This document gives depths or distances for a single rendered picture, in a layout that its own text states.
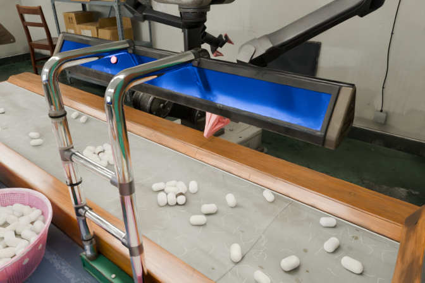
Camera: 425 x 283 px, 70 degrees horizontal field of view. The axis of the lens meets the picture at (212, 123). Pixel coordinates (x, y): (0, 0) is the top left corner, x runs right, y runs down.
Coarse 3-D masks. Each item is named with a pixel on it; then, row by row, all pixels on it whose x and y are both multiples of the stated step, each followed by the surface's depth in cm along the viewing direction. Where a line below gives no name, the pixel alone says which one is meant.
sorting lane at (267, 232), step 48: (0, 96) 135; (48, 144) 97; (96, 144) 97; (144, 144) 97; (96, 192) 76; (144, 192) 76; (240, 192) 76; (192, 240) 62; (240, 240) 62; (288, 240) 62; (384, 240) 62
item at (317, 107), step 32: (64, 32) 67; (96, 64) 59; (128, 64) 55; (224, 64) 44; (160, 96) 50; (192, 96) 46; (224, 96) 44; (256, 96) 41; (288, 96) 39; (320, 96) 37; (352, 96) 36; (288, 128) 38; (320, 128) 36
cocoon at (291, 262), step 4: (292, 256) 56; (296, 256) 56; (284, 260) 55; (288, 260) 55; (292, 260) 55; (296, 260) 55; (284, 264) 55; (288, 264) 55; (292, 264) 55; (296, 264) 55; (284, 268) 55; (288, 268) 55; (292, 268) 55
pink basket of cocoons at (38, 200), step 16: (0, 192) 72; (16, 192) 72; (32, 192) 71; (48, 208) 67; (48, 224) 62; (16, 256) 55; (32, 256) 60; (0, 272) 54; (16, 272) 57; (32, 272) 63
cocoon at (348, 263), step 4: (344, 260) 56; (348, 260) 55; (352, 260) 55; (356, 260) 55; (344, 264) 55; (348, 264) 55; (352, 264) 55; (356, 264) 55; (360, 264) 55; (348, 268) 55; (352, 268) 55; (356, 268) 54; (360, 268) 54; (356, 272) 54; (360, 272) 54
